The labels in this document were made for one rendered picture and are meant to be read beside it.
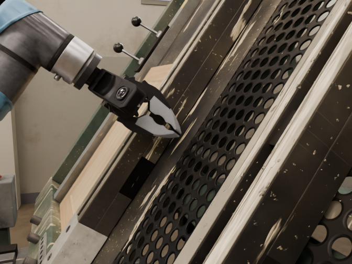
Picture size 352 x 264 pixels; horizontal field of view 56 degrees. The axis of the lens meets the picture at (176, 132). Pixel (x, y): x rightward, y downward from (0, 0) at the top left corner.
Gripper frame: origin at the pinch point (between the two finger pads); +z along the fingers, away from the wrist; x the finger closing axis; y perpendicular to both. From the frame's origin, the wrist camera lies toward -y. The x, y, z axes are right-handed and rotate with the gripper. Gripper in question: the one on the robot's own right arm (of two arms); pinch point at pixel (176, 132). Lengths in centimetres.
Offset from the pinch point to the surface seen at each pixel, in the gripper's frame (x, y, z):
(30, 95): 29, 320, -44
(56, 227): 38, 34, -2
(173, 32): -34, 58, -1
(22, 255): 57, 53, -2
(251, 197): 3.9, -35.4, -3.8
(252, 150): -0.1, -31.7, -3.9
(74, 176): 28, 57, -2
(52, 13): -55, 318, -72
